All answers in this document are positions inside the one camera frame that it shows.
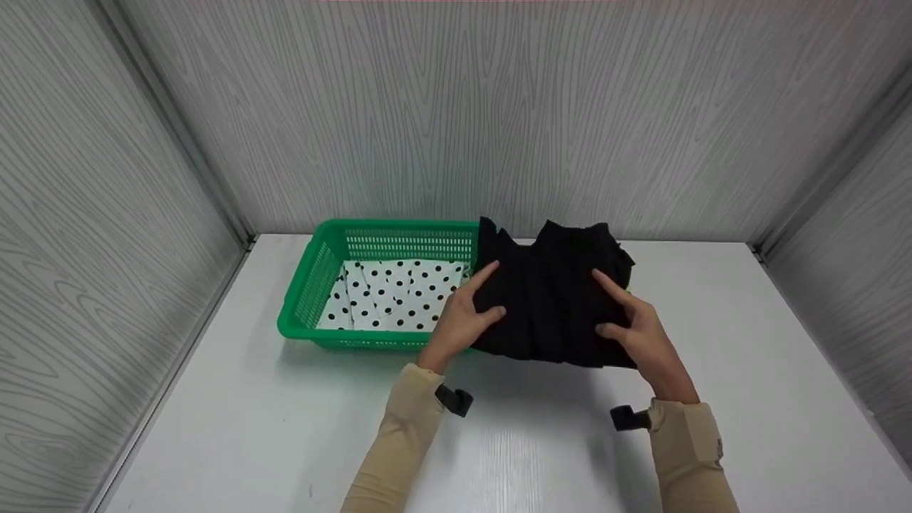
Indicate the person's left hand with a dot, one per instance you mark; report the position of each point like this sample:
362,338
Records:
456,325

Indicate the person's left forearm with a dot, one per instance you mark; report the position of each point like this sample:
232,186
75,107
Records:
400,442

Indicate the person's right hand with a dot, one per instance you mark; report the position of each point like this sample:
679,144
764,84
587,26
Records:
654,349

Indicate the person's left thumb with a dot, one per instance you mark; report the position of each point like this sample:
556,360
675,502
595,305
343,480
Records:
491,315

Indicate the black cloth garment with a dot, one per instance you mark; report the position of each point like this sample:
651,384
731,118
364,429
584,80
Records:
552,299

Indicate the person's right thumb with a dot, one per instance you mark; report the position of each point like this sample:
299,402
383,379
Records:
613,331

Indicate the white black-dotted cloth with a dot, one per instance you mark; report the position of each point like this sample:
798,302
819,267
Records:
392,296

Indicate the person's right index finger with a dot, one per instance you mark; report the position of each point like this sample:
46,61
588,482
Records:
611,287

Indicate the person's right forearm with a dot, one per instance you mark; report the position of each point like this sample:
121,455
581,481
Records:
690,456

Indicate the person's left index finger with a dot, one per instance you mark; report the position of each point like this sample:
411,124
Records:
481,277

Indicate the green plastic basket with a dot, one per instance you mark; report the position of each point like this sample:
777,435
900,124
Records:
303,303

